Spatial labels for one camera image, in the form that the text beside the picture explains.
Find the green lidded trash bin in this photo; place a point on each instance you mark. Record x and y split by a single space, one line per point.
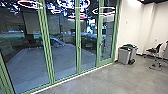
133 50

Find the black wheeled office chair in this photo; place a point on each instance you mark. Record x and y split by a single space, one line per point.
156 53

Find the white wall light switch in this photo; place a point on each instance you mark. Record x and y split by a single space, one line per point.
126 22

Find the white wall outlet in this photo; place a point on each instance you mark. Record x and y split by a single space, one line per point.
155 39

